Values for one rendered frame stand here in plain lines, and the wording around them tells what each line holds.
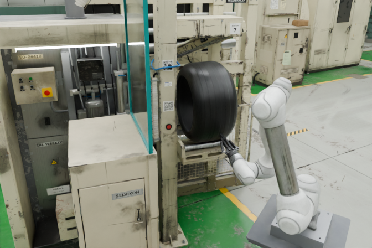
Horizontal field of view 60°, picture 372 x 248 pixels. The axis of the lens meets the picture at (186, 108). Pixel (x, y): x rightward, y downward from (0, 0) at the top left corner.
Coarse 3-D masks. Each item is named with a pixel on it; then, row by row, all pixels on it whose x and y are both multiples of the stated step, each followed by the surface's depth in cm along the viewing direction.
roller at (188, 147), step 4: (220, 140) 244; (188, 144) 237; (192, 144) 237; (196, 144) 237; (200, 144) 238; (204, 144) 239; (208, 144) 240; (212, 144) 241; (216, 144) 242; (188, 148) 235; (192, 148) 236; (196, 148) 237; (200, 148) 239
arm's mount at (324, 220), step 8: (320, 216) 192; (328, 216) 192; (272, 224) 187; (320, 224) 186; (328, 224) 186; (272, 232) 188; (280, 232) 185; (304, 232) 180; (312, 232) 180; (320, 232) 180; (288, 240) 184; (296, 240) 181; (304, 240) 178; (312, 240) 176; (320, 240) 174
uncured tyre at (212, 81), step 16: (192, 64) 230; (208, 64) 230; (192, 80) 220; (208, 80) 217; (224, 80) 220; (192, 96) 220; (208, 96) 214; (224, 96) 217; (192, 112) 270; (208, 112) 214; (224, 112) 218; (192, 128) 228; (208, 128) 220; (224, 128) 225
